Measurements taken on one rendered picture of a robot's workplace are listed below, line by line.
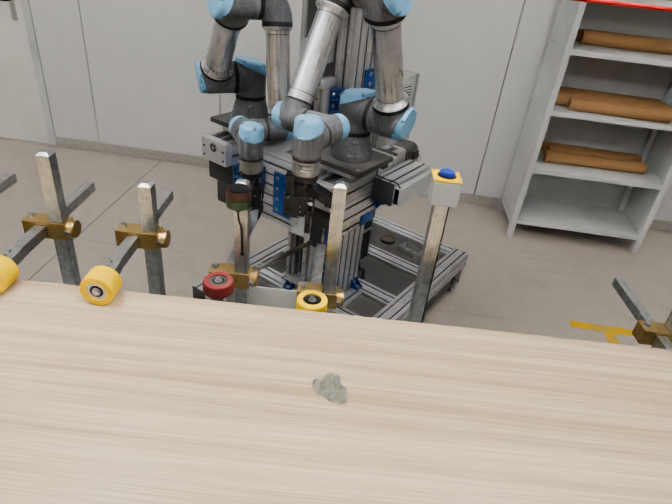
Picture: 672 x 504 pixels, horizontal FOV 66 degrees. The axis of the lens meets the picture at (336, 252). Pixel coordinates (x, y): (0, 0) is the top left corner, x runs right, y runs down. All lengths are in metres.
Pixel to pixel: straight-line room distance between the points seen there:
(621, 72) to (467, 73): 0.99
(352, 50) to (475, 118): 2.12
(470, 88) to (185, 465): 3.32
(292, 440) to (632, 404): 0.74
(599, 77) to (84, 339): 3.54
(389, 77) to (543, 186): 2.75
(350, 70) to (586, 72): 2.33
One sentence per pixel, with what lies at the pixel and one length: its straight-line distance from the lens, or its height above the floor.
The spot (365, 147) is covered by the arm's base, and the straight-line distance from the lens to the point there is 1.80.
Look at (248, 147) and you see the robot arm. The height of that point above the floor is 1.12.
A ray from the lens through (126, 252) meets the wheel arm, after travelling 1.43.
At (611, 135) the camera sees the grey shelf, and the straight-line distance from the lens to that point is 4.20.
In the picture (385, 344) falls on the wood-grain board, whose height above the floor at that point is 0.90.
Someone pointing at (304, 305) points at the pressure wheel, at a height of 0.91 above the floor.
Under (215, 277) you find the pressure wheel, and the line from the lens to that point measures 1.40.
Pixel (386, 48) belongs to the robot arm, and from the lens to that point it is 1.56.
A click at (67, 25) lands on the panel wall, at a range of 4.47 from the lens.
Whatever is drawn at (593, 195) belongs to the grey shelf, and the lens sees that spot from 4.35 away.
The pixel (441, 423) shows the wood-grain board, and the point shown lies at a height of 0.90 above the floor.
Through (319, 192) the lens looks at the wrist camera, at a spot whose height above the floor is 1.11.
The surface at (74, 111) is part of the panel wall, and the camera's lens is 4.65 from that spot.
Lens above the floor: 1.71
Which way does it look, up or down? 32 degrees down
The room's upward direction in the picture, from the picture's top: 7 degrees clockwise
